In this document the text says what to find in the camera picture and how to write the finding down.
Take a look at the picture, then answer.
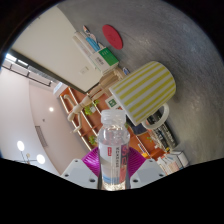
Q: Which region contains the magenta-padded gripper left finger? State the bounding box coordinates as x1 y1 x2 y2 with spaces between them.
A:
60 147 101 184

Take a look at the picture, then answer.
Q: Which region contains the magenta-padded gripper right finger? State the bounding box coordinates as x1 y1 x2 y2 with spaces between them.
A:
127 147 167 188

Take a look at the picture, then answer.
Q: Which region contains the clear plastic water bottle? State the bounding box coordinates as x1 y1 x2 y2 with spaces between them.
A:
96 109 131 192

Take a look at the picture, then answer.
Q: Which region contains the stack of colourful books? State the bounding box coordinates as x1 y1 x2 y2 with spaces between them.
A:
156 150 189 174

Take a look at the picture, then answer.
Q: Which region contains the wooden shelf unit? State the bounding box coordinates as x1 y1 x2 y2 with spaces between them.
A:
59 86 168 161

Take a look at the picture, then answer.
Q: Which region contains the stack of dark books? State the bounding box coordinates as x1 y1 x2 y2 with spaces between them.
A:
146 113 178 149

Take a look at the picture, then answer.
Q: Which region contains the group of ceiling lights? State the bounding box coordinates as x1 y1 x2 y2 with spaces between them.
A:
16 139 47 165

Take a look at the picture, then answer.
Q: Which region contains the green and white carton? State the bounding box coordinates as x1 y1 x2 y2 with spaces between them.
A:
105 96 119 109

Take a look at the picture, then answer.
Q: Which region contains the yellow striped mug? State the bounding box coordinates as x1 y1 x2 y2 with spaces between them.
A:
108 60 177 131

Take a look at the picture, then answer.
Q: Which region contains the grey window curtain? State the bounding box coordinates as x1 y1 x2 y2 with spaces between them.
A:
28 64 55 86

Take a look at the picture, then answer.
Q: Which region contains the small green white box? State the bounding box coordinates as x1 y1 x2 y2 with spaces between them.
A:
89 47 120 75

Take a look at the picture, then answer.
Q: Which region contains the stack of white boxes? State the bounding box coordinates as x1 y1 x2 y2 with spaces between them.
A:
72 30 101 56

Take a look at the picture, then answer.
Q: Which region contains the window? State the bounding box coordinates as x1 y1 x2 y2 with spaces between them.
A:
1 53 29 73

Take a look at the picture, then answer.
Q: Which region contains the flat round red coaster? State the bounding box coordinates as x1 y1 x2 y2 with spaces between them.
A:
101 24 124 51

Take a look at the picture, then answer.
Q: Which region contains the small colourful sticker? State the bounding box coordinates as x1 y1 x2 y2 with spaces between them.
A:
82 25 96 42

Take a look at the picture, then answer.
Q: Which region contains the white wall switch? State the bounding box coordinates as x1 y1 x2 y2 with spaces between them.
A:
79 65 90 75

